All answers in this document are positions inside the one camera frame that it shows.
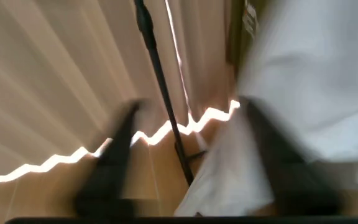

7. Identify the pale grey garment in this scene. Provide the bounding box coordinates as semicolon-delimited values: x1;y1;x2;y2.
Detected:
174;0;358;218

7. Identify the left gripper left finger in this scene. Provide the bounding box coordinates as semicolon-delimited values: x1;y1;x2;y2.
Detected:
74;98;147;218

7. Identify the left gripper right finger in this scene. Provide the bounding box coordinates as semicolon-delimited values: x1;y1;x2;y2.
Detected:
242;96;343;216

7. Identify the beige curtain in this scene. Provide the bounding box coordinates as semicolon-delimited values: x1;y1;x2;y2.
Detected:
0;0;245;187

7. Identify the black clothes rack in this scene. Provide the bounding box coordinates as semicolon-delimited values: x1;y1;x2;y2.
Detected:
134;0;208;187

